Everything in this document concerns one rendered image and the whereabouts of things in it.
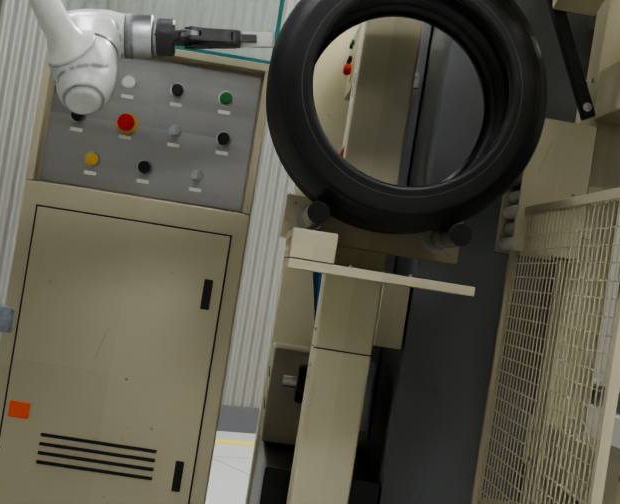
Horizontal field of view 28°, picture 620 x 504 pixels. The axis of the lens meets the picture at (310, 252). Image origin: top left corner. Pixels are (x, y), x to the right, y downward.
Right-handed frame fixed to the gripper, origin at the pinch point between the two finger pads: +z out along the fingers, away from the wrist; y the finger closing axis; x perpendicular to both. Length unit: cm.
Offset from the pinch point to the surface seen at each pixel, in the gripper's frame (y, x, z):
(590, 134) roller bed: 20, 15, 74
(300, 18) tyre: -9.6, -2.7, 8.3
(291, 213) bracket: 24.7, 33.8, 8.4
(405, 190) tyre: -11.7, 30.4, 29.0
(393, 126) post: 27.1, 13.7, 31.0
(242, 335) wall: 335, 78, -3
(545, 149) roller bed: 20, 19, 64
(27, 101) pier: 254, -19, -90
